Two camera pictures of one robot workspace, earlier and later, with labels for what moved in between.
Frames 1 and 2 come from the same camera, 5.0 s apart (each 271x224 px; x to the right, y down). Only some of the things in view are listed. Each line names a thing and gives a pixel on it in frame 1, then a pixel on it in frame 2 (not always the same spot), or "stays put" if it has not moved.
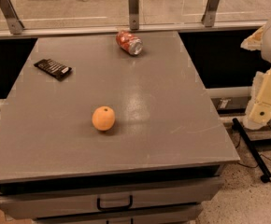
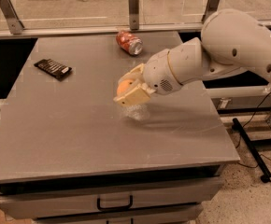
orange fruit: [104, 119] → [124, 85]
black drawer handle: [114, 208] stays put
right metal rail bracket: [208, 18] stays put
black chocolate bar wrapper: [54, 69] stays put
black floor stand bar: [258, 160] stays put
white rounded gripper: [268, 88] → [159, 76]
